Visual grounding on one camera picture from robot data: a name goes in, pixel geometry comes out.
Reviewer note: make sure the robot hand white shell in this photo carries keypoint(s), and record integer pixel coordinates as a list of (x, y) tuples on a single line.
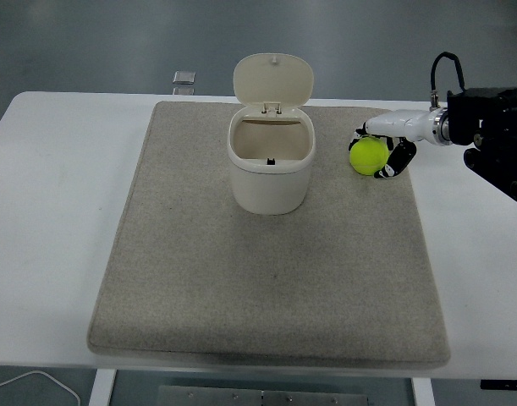
[(399, 122)]

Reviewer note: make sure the yellow-green tennis ball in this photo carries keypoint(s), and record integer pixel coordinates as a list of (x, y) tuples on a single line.
[(367, 156)]

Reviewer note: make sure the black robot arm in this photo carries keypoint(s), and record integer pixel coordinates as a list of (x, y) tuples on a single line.
[(491, 122)]

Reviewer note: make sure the cream bin with flip lid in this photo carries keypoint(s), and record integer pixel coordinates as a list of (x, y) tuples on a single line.
[(268, 186)]

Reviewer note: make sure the beige fabric mat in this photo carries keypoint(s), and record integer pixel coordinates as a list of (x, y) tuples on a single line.
[(266, 279)]

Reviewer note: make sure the silver floor socket plate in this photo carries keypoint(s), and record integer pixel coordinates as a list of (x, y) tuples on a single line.
[(184, 77), (183, 90)]

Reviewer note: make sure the white table leg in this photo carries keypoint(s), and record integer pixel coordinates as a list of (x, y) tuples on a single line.
[(102, 387), (423, 393)]

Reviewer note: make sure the black bar with white marks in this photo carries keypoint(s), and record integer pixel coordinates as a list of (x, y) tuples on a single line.
[(503, 384)]

